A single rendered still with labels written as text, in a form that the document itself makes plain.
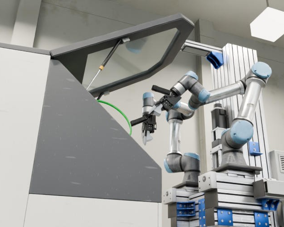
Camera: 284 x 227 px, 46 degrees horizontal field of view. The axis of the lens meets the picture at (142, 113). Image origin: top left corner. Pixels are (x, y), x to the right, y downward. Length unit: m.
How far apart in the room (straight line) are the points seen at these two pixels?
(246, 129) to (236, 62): 0.77
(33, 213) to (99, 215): 0.27
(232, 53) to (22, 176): 1.71
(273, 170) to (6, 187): 1.60
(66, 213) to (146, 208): 0.35
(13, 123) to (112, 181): 0.51
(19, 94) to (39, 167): 0.36
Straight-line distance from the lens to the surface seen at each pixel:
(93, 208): 1.50
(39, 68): 1.71
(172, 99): 1.94
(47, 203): 1.50
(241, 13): 6.70
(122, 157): 1.57
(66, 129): 1.58
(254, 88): 2.04
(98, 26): 5.90
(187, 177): 2.37
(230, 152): 1.97
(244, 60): 2.59
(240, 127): 1.87
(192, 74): 1.97
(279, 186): 1.92
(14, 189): 1.51
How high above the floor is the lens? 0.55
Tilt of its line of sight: 24 degrees up
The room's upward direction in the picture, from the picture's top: 2 degrees clockwise
